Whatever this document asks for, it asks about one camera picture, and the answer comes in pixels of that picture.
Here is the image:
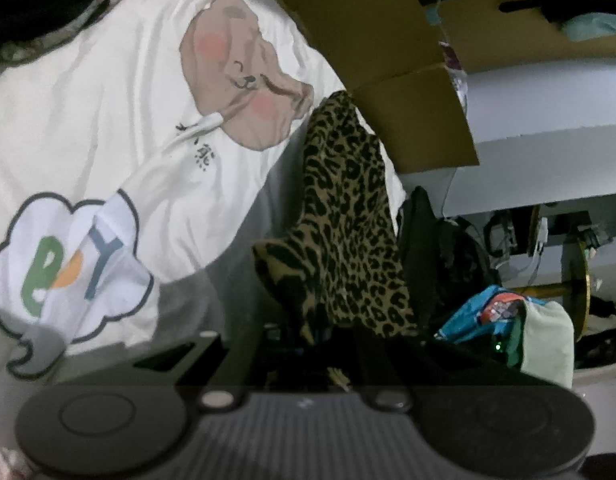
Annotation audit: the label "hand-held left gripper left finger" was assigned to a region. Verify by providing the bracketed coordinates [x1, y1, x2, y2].
[52, 332, 269, 411]

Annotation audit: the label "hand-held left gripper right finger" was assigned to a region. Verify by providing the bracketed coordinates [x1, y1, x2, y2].
[350, 332, 554, 408]

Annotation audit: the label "leopard print pants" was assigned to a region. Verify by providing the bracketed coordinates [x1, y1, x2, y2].
[252, 91, 419, 391]

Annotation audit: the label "black clothes pile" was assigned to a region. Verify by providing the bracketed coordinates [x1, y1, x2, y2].
[398, 186, 504, 321]

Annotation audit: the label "blue printed bag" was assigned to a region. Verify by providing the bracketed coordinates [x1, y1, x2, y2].
[435, 285, 549, 361]

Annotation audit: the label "light green cloth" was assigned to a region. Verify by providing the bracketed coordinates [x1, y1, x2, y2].
[508, 300, 575, 388]

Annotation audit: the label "gold metal stand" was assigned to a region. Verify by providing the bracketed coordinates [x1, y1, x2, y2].
[508, 205, 596, 333]

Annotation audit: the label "white printed blanket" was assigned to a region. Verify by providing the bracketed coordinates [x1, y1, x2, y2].
[0, 0, 409, 376]

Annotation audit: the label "pink packets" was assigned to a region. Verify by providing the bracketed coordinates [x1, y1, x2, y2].
[438, 40, 471, 111]

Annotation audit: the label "brown cardboard sheet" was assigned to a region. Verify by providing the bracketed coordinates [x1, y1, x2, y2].
[238, 0, 481, 173]

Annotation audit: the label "tall brown board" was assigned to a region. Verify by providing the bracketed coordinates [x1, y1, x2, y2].
[438, 0, 616, 73]

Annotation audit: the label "teal hanging garment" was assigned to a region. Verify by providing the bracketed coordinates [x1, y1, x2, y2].
[563, 12, 616, 41]

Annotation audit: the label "black hanging strap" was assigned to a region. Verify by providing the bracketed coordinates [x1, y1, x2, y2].
[500, 0, 589, 23]

